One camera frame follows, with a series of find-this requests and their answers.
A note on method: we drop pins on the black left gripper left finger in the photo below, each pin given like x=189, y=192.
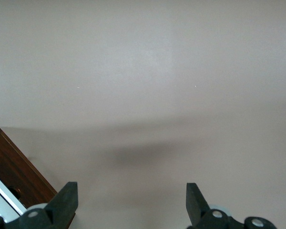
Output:
x=62, y=202

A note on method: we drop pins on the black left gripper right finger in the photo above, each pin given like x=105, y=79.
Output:
x=195, y=202

